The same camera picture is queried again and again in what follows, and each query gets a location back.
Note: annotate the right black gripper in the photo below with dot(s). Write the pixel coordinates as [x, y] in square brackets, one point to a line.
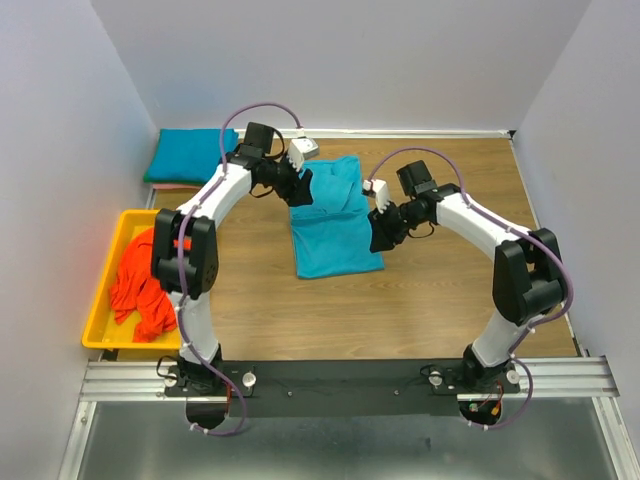
[383, 237]

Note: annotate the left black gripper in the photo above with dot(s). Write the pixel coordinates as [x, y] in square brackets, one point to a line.
[296, 192]

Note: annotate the teal t shirt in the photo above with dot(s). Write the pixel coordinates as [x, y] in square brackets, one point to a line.
[332, 236]
[186, 153]

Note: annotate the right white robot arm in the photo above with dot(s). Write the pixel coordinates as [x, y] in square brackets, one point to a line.
[528, 279]

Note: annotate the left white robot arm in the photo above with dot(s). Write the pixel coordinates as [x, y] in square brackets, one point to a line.
[185, 257]

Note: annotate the folded teal t shirt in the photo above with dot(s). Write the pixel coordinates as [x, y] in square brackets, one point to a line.
[186, 153]

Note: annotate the folded pink t shirt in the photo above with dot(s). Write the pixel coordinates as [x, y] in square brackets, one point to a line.
[175, 186]

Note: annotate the folded green t shirt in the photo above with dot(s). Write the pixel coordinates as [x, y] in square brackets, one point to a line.
[148, 179]

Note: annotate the orange t shirt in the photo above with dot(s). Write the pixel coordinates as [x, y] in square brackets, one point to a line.
[136, 290]

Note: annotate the yellow plastic bin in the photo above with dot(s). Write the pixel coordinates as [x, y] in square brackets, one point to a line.
[101, 330]

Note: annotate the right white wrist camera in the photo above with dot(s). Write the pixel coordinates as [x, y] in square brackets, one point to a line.
[379, 191]

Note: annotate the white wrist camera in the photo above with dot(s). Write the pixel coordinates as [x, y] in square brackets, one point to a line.
[301, 148]
[379, 191]

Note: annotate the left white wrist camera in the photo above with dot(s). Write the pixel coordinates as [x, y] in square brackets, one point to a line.
[301, 148]

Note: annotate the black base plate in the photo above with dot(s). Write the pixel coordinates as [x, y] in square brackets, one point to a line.
[336, 388]

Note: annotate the aluminium frame rail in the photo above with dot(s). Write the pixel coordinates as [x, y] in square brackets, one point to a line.
[563, 424]

